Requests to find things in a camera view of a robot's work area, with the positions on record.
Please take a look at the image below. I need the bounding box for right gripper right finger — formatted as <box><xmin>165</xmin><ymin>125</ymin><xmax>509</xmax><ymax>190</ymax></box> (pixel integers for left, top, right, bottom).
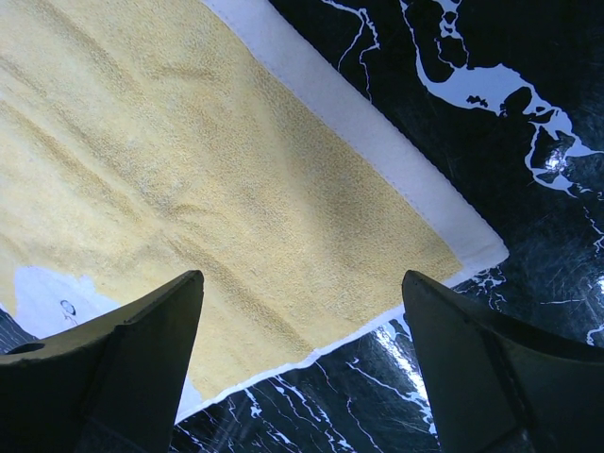
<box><xmin>402</xmin><ymin>271</ymin><xmax>603</xmax><ymax>452</ymax></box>

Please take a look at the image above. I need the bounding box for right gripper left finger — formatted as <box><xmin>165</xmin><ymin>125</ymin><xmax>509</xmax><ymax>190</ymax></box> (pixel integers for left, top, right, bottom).
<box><xmin>1</xmin><ymin>270</ymin><xmax>204</xmax><ymax>452</ymax></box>

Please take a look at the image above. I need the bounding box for yellow towel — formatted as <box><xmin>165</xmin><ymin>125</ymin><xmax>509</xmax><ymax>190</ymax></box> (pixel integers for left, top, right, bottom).
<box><xmin>1</xmin><ymin>1</ymin><xmax>509</xmax><ymax>418</ymax></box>

